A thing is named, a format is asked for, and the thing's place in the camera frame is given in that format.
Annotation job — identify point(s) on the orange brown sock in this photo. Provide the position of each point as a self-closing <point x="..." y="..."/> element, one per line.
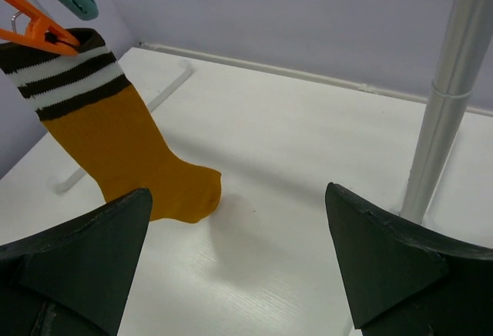
<point x="95" y="113"/>

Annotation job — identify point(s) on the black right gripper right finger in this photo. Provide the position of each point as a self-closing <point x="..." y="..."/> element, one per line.
<point x="403" y="279"/>

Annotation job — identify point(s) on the orange clothes peg right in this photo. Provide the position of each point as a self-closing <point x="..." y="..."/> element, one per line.
<point x="41" y="32"/>

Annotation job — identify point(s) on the white clothes rack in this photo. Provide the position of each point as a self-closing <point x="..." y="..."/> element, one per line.
<point x="349" y="86"/>

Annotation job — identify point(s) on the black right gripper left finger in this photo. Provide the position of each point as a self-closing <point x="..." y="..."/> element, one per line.
<point x="75" y="278"/>

